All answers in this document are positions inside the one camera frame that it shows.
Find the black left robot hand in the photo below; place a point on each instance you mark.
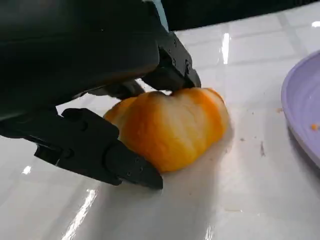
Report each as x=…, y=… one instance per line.
x=75, y=50

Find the orange and white bread roll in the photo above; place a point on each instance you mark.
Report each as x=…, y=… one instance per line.
x=175, y=130

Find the lilac plate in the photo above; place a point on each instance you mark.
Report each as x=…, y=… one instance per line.
x=307, y=100

